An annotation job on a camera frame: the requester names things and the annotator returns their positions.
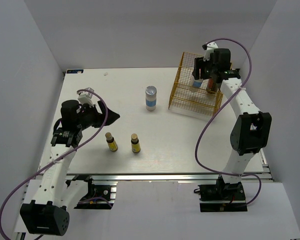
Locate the blue label spice jar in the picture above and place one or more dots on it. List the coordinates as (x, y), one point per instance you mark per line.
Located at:
(195, 83)
(150, 98)

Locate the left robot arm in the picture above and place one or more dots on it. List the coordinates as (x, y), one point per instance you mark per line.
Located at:
(48, 213)

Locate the blue table sticker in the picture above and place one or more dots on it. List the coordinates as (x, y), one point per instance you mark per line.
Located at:
(74, 71)

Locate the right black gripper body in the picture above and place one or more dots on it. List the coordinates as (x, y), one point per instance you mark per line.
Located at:
(213, 68)

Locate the right small yellow bottle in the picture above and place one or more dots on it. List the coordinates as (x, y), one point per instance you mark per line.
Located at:
(135, 143)

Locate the yellow wire basket rack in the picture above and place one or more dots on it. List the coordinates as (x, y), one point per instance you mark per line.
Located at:
(185, 99)

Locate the left small yellow bottle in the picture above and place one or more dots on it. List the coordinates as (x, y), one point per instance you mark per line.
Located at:
(112, 145)

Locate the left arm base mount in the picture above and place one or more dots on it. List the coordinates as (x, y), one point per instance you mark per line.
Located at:
(100, 195)

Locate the aluminium table frame rail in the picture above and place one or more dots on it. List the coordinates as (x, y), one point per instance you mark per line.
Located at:
(155, 177)

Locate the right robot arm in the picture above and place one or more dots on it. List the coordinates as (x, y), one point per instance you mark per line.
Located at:
(251, 130)

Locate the soy sauce bottle red label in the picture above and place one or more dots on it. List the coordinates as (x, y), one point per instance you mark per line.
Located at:
(211, 87)

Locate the small yellow bottle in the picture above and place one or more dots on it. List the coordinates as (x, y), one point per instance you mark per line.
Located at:
(135, 143)
(112, 145)

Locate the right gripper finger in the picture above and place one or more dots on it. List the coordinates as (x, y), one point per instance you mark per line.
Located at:
(207, 71)
(199, 68)

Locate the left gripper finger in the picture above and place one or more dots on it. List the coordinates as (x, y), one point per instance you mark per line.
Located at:
(103, 121)
(108, 107)

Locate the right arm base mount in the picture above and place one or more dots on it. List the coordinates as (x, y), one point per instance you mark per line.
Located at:
(221, 197)

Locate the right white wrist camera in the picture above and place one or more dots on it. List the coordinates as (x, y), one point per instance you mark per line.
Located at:
(208, 48)

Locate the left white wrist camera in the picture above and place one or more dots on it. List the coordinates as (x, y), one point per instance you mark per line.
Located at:
(85, 97)

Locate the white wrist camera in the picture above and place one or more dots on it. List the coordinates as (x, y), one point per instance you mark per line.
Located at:
(208, 48)
(85, 97)

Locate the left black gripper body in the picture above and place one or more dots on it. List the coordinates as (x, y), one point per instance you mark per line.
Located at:
(89, 117)

